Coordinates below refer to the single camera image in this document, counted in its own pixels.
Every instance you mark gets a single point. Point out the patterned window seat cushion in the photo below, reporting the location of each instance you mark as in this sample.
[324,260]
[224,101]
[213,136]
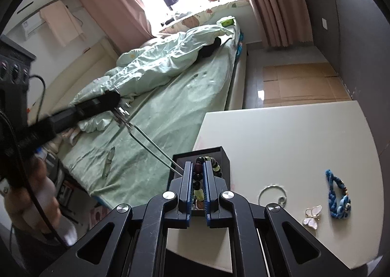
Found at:
[210,11]

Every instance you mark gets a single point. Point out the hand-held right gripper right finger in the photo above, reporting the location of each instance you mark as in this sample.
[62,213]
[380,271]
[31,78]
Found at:
[209,197]

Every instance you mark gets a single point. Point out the beige hanging towel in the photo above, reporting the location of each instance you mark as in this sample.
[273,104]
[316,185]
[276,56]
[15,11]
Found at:
[61,24]

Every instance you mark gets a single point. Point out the white butterfly brooch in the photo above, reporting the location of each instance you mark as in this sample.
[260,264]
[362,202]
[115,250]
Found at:
[313,211]

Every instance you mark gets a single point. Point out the eyeglasses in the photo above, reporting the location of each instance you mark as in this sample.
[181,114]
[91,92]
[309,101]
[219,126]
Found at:
[109,159]

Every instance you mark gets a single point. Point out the flat cardboard sheets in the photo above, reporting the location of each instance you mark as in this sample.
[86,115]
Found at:
[298,82]

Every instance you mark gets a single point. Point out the silver bangle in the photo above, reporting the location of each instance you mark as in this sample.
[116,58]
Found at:
[272,186]

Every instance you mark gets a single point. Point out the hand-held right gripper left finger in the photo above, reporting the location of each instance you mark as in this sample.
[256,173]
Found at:
[188,197]

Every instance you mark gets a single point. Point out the beige bed headboard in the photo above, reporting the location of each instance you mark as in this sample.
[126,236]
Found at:
[85,75]

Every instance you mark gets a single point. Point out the white air conditioner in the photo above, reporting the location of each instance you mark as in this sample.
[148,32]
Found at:
[30,25]

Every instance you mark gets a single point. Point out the person's left hand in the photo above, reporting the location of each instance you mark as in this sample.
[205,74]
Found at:
[33,200]

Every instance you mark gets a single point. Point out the small green box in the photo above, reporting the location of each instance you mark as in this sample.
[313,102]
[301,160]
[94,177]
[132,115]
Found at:
[228,22]

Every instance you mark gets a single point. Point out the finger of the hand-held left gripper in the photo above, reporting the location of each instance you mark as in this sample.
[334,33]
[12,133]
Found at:
[97,102]

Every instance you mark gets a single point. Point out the light green duvet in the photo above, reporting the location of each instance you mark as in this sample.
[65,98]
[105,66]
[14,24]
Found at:
[158,63]

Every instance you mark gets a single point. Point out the black cloth item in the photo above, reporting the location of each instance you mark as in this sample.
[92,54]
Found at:
[210,48]

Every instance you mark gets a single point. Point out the grey wardrobe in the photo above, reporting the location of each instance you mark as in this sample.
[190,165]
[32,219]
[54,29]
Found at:
[359,21]

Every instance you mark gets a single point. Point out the black jewelry box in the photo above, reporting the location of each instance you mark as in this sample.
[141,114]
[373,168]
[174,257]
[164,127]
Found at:
[224,161]

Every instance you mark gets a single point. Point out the white wall switch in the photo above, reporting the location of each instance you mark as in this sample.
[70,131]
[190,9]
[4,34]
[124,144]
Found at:
[325,23]

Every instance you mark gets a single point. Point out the cartoon printed sheet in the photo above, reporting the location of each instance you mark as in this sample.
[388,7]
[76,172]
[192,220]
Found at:
[100,214]

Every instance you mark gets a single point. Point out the white low table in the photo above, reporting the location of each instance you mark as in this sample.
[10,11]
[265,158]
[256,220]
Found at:
[274,143]

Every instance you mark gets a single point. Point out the bed with green sheet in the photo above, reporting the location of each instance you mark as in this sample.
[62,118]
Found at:
[182,112]

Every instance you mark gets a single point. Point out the pink pillow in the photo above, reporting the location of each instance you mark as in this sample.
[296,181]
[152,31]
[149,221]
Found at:
[68,136]

